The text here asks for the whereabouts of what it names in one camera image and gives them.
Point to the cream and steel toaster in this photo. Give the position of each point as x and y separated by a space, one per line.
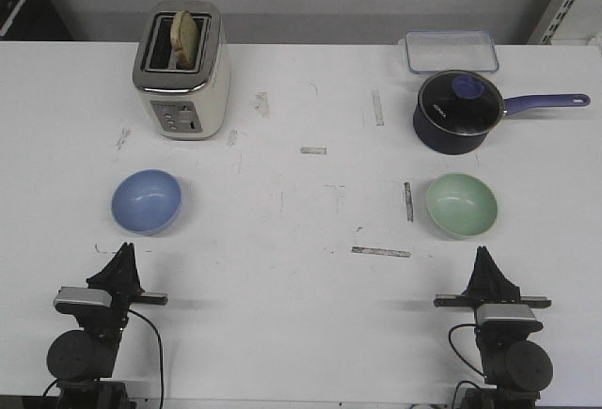
184 104

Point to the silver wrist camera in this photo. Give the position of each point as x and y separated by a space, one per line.
504 313
77 300

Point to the toast slice in toaster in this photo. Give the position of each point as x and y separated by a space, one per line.
184 39

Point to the clear plastic food container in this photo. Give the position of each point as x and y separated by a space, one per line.
428 51

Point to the blue bowl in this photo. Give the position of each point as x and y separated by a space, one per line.
147 202

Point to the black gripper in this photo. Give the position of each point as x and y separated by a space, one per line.
500 289
120 271

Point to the green bowl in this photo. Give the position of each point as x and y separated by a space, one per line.
461 205

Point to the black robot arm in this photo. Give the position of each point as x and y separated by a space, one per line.
82 360
514 369

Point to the dark blue saucepan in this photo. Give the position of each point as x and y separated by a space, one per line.
456 144

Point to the glass pot lid blue knob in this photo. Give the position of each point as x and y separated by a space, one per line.
461 102

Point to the black box at back left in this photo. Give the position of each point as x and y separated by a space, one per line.
32 20

